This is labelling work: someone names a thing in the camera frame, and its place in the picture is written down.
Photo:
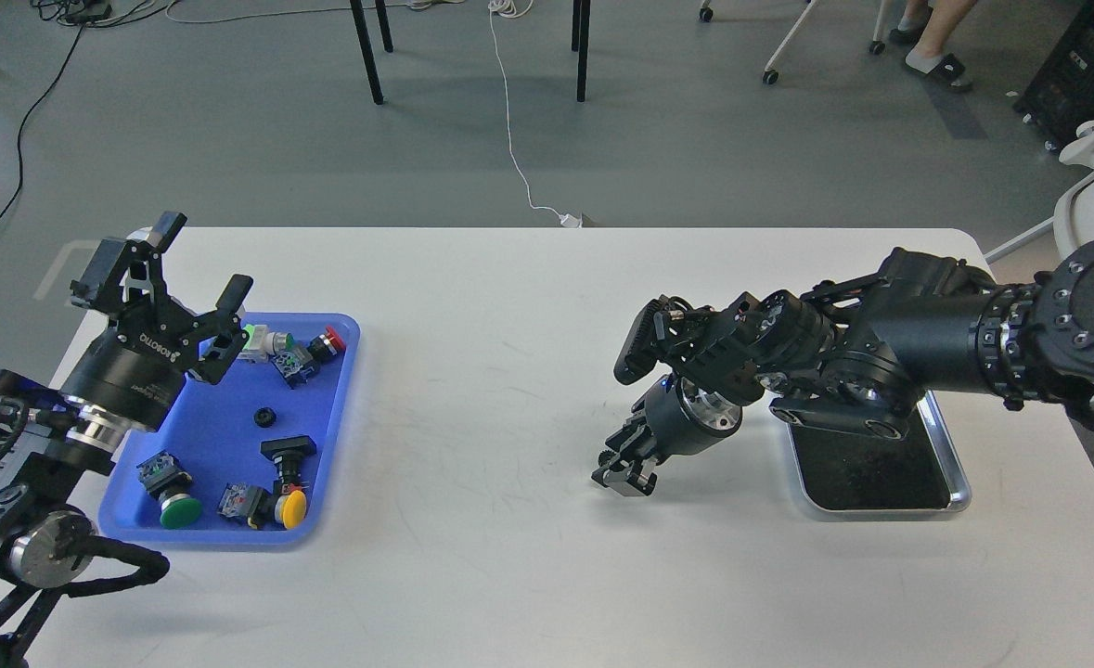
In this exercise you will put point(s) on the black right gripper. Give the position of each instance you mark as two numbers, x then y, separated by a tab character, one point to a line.
673	417

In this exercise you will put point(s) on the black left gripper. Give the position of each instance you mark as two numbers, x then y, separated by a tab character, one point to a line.
136	369

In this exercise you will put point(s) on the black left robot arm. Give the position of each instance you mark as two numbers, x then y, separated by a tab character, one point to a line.
49	549

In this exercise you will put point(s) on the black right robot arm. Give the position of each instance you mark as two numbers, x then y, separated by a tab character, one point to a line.
852	357

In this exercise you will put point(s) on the blue plastic tray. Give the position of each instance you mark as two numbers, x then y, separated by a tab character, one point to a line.
211	431

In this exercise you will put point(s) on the silver metal tray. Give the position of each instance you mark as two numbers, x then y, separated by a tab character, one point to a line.
852	477

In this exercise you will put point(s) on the person foot in sandal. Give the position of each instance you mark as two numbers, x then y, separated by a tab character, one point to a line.
946	71

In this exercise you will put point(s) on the black equipment case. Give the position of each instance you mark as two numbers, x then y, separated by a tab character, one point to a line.
1061	95

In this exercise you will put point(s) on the green white switch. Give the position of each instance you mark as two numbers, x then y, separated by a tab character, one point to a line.
264	344

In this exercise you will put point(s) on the red push button switch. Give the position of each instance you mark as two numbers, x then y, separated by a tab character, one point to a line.
326	346

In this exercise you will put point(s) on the green push button switch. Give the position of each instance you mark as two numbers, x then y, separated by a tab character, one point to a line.
163	477

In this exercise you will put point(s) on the black square button switch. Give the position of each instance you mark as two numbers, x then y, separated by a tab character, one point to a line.
287	454

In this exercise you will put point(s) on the yellow push button switch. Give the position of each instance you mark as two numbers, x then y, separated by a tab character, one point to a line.
255	507

